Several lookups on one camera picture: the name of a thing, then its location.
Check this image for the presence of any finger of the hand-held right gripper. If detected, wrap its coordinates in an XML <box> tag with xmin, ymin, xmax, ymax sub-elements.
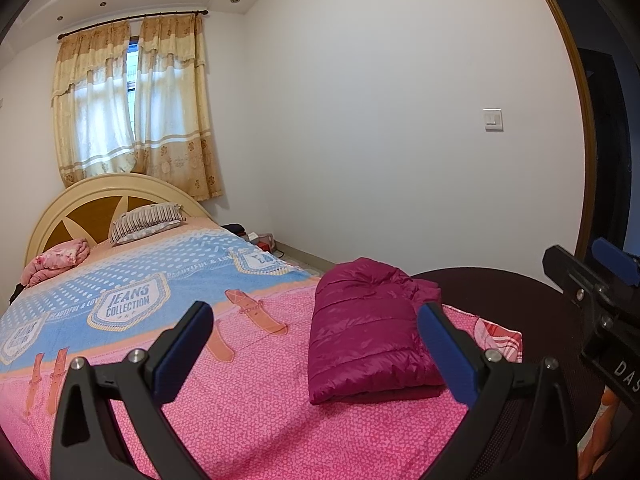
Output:
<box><xmin>591</xmin><ymin>237</ymin><xmax>640</xmax><ymax>287</ymax></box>
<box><xmin>542</xmin><ymin>245</ymin><xmax>608</xmax><ymax>311</ymax></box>

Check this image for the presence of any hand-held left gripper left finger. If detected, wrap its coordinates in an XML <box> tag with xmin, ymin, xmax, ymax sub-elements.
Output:
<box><xmin>50</xmin><ymin>301</ymin><xmax>215</xmax><ymax>480</ymax></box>

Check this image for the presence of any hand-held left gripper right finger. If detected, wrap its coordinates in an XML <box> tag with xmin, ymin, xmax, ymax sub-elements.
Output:
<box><xmin>417</xmin><ymin>302</ymin><xmax>582</xmax><ymax>480</ymax></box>

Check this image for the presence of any magenta puffer jacket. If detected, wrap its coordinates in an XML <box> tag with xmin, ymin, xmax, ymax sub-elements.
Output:
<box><xmin>307</xmin><ymin>257</ymin><xmax>447</xmax><ymax>406</ymax></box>

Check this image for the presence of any red plaid cloth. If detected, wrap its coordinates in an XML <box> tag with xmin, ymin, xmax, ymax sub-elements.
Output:
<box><xmin>474</xmin><ymin>316</ymin><xmax>524</xmax><ymax>363</ymax></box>

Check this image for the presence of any orange white cloth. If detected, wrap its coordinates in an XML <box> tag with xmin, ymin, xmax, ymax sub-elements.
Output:
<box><xmin>576</xmin><ymin>385</ymin><xmax>628</xmax><ymax>480</ymax></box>

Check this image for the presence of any blue pink printed bedsheet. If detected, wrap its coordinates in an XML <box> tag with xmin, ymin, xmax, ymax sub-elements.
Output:
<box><xmin>0</xmin><ymin>216</ymin><xmax>523</xmax><ymax>480</ymax></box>

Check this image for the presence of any striped pillow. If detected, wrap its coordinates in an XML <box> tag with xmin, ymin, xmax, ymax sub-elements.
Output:
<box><xmin>109</xmin><ymin>203</ymin><xmax>187</xmax><ymax>247</ymax></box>

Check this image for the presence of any pink floral quilt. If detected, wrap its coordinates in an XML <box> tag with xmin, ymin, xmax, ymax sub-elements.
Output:
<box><xmin>20</xmin><ymin>239</ymin><xmax>91</xmax><ymax>288</ymax></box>

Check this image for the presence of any cream wooden headboard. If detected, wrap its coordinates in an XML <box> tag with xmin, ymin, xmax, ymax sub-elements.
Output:
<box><xmin>24</xmin><ymin>172</ymin><xmax>213</xmax><ymax>261</ymax></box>

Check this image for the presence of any beige floral curtain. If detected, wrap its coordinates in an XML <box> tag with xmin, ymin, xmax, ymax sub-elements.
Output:
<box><xmin>133</xmin><ymin>12</ymin><xmax>224</xmax><ymax>202</ymax></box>
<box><xmin>51</xmin><ymin>20</ymin><xmax>139</xmax><ymax>189</ymax></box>

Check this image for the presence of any window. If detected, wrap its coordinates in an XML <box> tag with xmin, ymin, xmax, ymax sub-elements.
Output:
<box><xmin>127</xmin><ymin>35</ymin><xmax>142</xmax><ymax>93</ymax></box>

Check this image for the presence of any dark curtain rod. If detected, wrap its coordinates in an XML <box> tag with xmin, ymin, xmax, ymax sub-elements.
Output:
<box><xmin>57</xmin><ymin>9</ymin><xmax>208</xmax><ymax>40</ymax></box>

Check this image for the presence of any brown door frame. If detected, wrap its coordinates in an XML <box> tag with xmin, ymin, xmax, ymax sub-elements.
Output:
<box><xmin>521</xmin><ymin>0</ymin><xmax>599</xmax><ymax>261</ymax></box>

